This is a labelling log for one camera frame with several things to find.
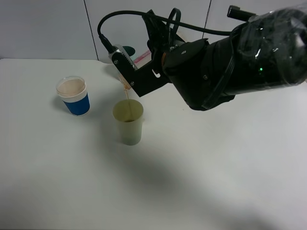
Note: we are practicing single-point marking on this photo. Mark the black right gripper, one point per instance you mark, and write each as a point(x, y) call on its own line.
point(198, 70)

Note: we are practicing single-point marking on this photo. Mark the clear plastic drink bottle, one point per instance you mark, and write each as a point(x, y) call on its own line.
point(145, 58)

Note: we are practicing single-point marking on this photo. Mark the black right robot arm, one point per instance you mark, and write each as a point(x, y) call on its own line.
point(266, 52)

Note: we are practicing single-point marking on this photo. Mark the teal plastic cup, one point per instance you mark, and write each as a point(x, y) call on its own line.
point(130, 50)

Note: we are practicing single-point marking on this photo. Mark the pale green plastic cup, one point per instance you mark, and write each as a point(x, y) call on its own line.
point(128, 115)

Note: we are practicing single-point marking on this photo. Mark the blue sleeved paper cup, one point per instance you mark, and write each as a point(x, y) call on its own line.
point(72, 91)

